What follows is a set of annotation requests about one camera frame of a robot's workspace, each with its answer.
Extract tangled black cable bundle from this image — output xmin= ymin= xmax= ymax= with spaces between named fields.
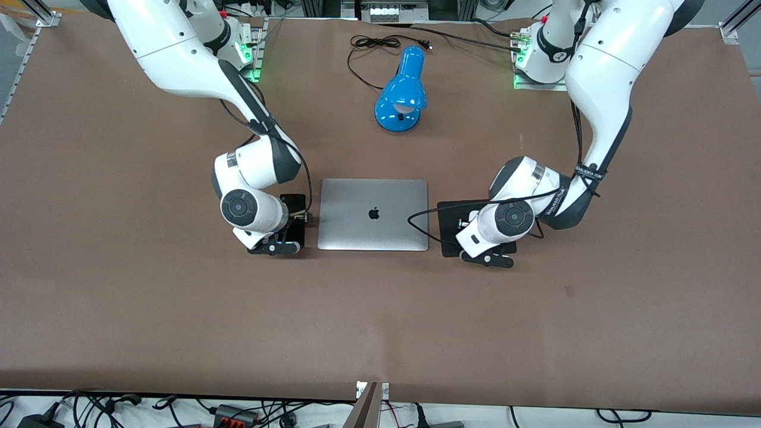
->
xmin=58 ymin=389 xmax=143 ymax=428

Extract black looped floor cable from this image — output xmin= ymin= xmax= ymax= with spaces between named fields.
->
xmin=596 ymin=408 xmax=653 ymax=424

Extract black smartphone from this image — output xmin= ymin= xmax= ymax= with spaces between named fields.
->
xmin=279 ymin=194 xmax=307 ymax=250

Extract grey connector box orange levers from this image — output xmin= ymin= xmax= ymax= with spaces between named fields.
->
xmin=213 ymin=404 xmax=260 ymax=427

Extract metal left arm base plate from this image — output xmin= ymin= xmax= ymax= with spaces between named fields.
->
xmin=512 ymin=27 xmax=568 ymax=92

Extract white power strip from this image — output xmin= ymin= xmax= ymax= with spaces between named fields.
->
xmin=369 ymin=5 xmax=418 ymax=24

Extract black power adapter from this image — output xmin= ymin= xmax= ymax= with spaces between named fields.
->
xmin=17 ymin=413 xmax=66 ymax=428

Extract blue desk lamp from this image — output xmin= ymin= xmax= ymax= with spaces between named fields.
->
xmin=374 ymin=46 xmax=428 ymax=134

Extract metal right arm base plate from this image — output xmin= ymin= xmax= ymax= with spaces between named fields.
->
xmin=235 ymin=18 xmax=263 ymax=83

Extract black lamp power cable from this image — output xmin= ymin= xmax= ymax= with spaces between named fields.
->
xmin=347 ymin=34 xmax=433 ymax=92

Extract silver closed laptop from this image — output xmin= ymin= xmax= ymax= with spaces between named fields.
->
xmin=317 ymin=178 xmax=429 ymax=252

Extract aluminium table edge rail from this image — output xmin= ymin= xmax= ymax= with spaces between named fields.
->
xmin=0 ymin=0 xmax=63 ymax=124

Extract black cable to arm base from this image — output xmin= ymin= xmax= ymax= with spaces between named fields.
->
xmin=380 ymin=21 xmax=527 ymax=54

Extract aluminium frame structure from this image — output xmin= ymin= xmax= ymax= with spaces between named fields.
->
xmin=300 ymin=0 xmax=476 ymax=23

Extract black mouse pad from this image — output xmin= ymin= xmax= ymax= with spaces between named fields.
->
xmin=437 ymin=199 xmax=517 ymax=258

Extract grey angled post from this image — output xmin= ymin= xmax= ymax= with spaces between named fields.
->
xmin=341 ymin=382 xmax=382 ymax=428

